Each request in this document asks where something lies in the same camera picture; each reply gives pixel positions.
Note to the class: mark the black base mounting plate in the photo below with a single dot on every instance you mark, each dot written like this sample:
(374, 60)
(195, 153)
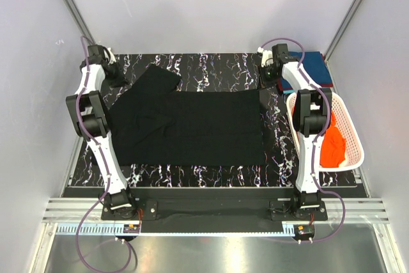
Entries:
(176, 222)

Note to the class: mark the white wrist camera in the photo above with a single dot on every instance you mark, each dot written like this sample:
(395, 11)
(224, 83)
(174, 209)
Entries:
(266, 56)
(110, 57)

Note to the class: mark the right aluminium frame post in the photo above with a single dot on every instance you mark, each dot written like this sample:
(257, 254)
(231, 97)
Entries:
(346, 21)

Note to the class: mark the black marble pattern mat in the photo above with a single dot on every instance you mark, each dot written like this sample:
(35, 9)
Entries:
(215, 73)

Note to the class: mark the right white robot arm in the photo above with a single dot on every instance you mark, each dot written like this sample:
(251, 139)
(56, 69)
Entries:
(310, 119)

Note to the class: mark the white plastic laundry basket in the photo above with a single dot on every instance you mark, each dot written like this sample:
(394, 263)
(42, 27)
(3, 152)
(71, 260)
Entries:
(354, 152)

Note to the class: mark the black t shirt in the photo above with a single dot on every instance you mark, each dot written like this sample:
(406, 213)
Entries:
(153, 123)

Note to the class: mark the slotted cable duct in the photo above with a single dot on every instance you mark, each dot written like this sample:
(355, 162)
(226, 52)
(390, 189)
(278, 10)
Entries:
(127, 230)

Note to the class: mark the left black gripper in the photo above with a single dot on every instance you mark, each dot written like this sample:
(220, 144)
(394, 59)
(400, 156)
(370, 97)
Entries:
(120, 80)

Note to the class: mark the left aluminium frame post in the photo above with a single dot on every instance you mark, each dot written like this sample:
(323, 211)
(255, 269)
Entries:
(79, 21)

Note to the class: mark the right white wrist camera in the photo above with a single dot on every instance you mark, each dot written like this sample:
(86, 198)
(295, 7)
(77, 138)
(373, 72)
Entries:
(266, 56)

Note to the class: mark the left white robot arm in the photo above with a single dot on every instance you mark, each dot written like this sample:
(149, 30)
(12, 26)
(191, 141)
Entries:
(91, 121)

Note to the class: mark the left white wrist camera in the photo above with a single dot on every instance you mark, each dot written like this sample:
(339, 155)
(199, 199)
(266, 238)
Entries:
(110, 57)

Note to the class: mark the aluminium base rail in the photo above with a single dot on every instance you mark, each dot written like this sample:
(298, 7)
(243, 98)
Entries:
(73, 209)

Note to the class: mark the aluminium frame post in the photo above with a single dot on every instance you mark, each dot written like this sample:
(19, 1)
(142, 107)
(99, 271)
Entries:
(346, 21)
(79, 21)

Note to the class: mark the orange t shirt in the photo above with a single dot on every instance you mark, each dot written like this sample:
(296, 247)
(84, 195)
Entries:
(333, 148)

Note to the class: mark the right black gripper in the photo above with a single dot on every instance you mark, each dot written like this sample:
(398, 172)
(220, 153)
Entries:
(265, 83)

